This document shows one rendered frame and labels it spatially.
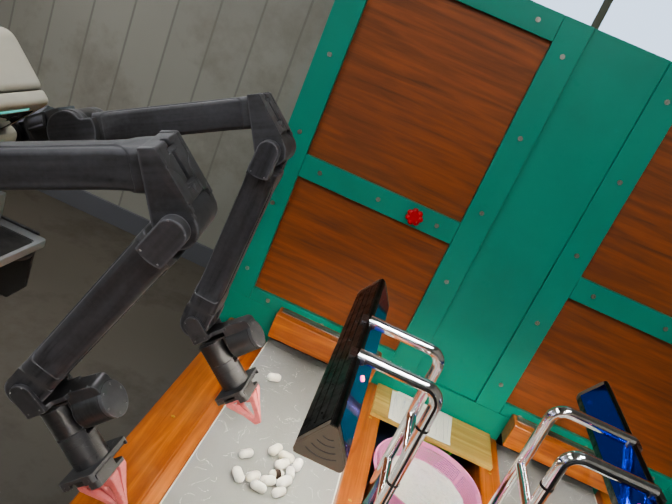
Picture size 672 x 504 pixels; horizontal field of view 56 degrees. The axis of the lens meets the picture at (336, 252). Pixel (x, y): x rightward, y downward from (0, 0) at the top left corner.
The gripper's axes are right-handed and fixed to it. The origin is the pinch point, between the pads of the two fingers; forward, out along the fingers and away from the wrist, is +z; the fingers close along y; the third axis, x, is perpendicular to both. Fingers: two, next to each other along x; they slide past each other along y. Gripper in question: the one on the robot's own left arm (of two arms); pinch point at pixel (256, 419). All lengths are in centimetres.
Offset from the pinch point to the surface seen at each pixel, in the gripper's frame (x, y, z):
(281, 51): 16, 223, -86
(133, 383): 99, 98, 12
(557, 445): -50, 38, 51
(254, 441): 4.8, 2.9, 5.9
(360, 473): -12.7, 5.1, 22.2
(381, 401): -14.0, 34.4, 22.4
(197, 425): 11.0, -2.9, -4.5
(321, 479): -6.0, 1.0, 18.3
